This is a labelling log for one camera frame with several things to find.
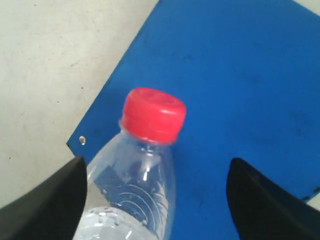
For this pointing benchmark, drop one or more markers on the blue folder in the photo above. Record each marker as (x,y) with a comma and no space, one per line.
(248,72)

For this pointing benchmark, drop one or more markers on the clear plastic water bottle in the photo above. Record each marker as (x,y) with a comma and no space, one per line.
(131,184)

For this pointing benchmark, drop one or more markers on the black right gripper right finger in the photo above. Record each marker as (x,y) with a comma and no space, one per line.
(262,210)

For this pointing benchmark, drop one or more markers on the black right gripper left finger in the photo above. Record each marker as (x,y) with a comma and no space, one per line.
(50,211)

